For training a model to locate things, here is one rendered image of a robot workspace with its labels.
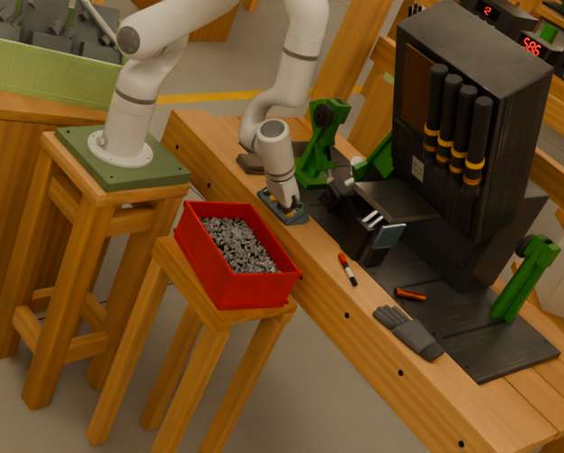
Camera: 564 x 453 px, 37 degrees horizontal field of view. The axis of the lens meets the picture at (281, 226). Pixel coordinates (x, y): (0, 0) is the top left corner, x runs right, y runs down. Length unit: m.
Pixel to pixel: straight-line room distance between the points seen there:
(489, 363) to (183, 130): 1.20
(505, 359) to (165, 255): 0.95
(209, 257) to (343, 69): 1.12
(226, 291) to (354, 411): 1.37
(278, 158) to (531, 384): 0.90
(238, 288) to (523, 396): 0.79
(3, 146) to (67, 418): 0.89
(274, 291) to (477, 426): 0.60
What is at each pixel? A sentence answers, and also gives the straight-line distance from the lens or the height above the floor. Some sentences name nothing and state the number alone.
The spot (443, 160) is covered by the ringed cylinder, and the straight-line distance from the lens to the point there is 2.09.
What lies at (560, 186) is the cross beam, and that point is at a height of 1.24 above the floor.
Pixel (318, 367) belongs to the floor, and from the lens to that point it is 3.44.
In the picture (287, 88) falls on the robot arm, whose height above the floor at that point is 1.33.
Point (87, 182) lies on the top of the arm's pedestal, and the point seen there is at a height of 0.85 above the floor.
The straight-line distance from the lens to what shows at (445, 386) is 2.10.
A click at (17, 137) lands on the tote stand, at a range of 2.75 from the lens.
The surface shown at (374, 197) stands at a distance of 2.21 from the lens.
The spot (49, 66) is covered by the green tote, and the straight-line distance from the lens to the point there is 2.76.
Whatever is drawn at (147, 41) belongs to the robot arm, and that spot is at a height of 1.26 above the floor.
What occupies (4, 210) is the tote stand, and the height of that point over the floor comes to 0.41.
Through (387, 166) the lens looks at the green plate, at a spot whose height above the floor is 1.13.
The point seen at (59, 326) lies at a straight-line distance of 2.58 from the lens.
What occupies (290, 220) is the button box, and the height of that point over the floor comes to 0.92.
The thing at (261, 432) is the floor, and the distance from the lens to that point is 3.05.
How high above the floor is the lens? 2.05
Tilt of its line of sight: 29 degrees down
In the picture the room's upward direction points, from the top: 25 degrees clockwise
